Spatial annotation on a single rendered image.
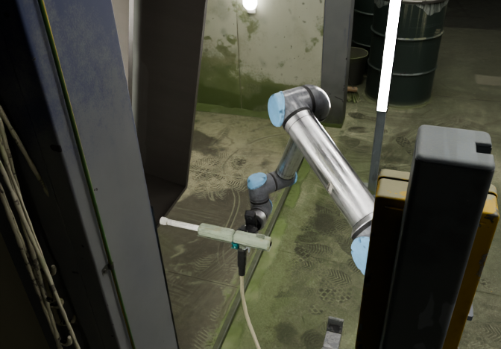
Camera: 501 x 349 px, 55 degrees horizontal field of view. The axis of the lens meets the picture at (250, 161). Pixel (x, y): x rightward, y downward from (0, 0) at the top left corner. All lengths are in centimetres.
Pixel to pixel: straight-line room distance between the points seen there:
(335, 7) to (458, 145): 308
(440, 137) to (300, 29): 316
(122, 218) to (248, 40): 297
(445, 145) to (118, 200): 56
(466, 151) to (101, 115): 52
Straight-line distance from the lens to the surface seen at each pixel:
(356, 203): 151
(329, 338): 94
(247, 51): 374
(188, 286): 248
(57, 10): 67
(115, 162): 80
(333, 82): 366
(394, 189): 52
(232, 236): 196
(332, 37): 354
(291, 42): 361
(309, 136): 160
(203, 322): 232
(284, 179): 216
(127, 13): 139
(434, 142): 43
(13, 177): 70
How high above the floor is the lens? 185
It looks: 33 degrees down
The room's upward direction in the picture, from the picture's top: 2 degrees counter-clockwise
